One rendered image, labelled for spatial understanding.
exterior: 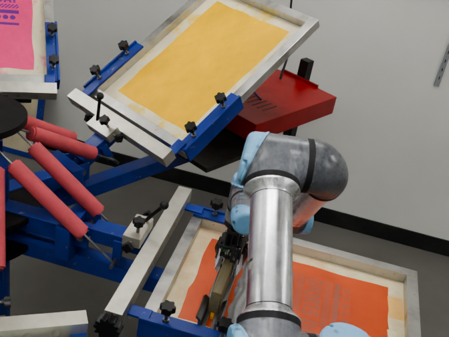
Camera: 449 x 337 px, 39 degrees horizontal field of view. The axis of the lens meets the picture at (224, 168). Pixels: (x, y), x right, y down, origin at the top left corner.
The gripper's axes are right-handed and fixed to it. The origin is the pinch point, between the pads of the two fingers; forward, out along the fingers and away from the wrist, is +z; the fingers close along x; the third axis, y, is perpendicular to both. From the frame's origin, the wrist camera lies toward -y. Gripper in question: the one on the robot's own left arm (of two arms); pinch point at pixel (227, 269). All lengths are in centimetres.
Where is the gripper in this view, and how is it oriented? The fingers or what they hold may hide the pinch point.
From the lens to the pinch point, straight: 197.3
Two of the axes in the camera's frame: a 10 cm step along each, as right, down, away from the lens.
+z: -1.6, 8.5, 5.0
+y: -2.3, 4.6, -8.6
